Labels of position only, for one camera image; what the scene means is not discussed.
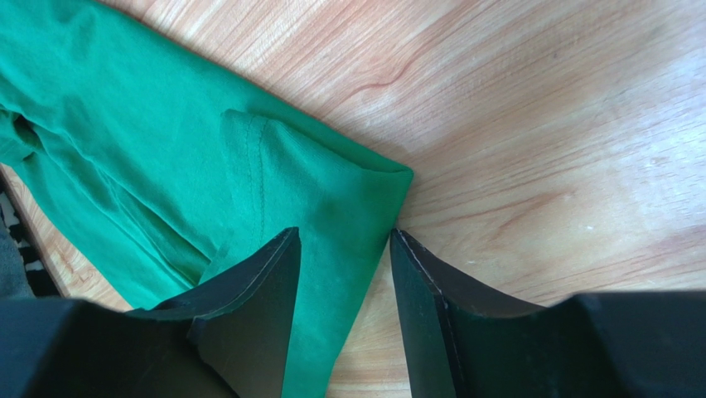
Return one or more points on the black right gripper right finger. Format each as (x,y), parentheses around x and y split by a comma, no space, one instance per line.
(426,288)

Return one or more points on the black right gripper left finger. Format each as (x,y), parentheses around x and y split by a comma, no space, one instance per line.
(240,321)

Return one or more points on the green t-shirt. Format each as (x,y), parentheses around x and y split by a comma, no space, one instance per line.
(164,169)

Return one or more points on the grey plush pillow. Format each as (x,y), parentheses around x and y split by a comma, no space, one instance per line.
(14,283)

